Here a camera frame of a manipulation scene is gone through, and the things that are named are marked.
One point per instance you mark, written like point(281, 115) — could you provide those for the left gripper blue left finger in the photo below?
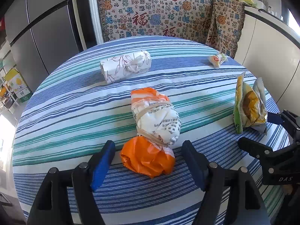
point(87, 177)

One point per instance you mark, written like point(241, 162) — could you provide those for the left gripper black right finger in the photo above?
point(209, 177)

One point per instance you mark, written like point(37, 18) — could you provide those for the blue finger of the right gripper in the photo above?
point(283, 119)
point(256, 150)

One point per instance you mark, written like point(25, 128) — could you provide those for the chip bag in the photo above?
point(250, 106)

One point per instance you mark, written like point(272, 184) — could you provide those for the orange white bag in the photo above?
point(158, 127)

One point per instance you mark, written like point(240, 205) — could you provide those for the white green snack packet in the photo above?
point(217, 60)

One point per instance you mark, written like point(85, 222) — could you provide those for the floral white paper package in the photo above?
point(118, 68)

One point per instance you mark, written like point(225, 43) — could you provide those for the person's right hand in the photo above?
point(287, 189)

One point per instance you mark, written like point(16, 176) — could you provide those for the cream lower cabinets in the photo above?
point(269, 49)

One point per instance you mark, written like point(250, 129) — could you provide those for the blue striped tablecloth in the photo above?
point(74, 112)

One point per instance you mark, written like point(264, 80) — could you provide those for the yellow green cardboard box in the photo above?
point(17, 83)

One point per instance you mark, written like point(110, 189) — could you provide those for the grey multi-door refrigerator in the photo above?
point(42, 35)

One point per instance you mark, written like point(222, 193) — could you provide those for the patterned fu character cloth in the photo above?
point(186, 19)

